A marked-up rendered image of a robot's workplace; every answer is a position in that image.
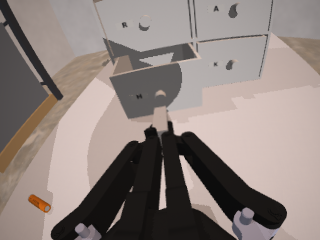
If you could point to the grey drawer front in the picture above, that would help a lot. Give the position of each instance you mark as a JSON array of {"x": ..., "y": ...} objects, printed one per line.
[
  {"x": 140, "y": 91},
  {"x": 219, "y": 17},
  {"x": 218, "y": 58},
  {"x": 127, "y": 23}
]

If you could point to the orange aa battery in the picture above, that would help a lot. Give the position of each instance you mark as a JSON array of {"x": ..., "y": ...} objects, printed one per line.
[{"x": 39, "y": 203}]

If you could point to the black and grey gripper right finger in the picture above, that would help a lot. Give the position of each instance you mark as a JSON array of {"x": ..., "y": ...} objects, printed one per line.
[{"x": 254, "y": 216}]

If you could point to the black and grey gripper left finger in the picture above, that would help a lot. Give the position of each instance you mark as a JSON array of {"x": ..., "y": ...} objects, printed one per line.
[{"x": 96, "y": 213}]

